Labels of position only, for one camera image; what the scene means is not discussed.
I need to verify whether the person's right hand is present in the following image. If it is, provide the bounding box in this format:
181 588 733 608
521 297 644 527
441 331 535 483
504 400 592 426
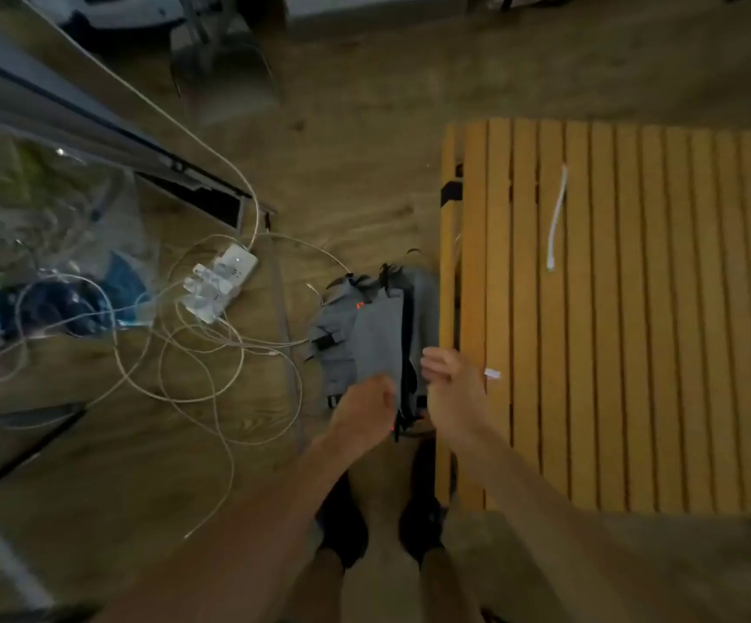
420 346 493 448

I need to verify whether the person's left hand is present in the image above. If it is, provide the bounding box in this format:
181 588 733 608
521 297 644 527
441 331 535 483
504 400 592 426
326 374 400 461

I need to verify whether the grey backpack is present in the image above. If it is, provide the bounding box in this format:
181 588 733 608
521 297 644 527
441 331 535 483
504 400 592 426
303 262 443 443

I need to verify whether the white charging cable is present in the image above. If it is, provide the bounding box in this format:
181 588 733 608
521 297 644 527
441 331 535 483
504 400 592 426
546 164 570 272

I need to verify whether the person's left forearm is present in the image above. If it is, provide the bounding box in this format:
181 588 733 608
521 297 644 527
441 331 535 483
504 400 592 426
105 439 352 623

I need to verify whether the person's right forearm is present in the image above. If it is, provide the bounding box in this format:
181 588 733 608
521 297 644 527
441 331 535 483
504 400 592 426
451 422 708 623

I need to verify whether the person's left black shoe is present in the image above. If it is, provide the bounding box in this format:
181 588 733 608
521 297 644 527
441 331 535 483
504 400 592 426
315 470 371 570

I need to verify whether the person's black shoe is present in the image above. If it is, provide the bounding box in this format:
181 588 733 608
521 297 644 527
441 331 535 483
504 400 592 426
398 439 446 565
315 470 371 570

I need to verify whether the person's right black shoe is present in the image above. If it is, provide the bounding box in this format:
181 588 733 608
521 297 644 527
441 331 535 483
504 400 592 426
398 439 446 565

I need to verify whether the person's left leg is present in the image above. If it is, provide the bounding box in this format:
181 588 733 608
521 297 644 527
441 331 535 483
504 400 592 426
283 548 348 623

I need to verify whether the person's leg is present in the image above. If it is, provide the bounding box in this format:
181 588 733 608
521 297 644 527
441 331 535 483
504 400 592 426
417 546 482 623
283 548 348 623

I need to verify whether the person's right leg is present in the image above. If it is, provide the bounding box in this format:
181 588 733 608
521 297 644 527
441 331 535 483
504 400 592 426
417 546 482 623

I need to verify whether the wooden slatted table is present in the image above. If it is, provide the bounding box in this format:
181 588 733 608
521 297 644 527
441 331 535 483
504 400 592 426
435 118 751 515

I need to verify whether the white power strip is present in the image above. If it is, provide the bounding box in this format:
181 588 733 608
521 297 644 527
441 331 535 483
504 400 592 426
182 244 260 324

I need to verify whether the long white power cord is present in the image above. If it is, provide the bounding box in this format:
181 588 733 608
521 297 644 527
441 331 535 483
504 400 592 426
14 0 264 253

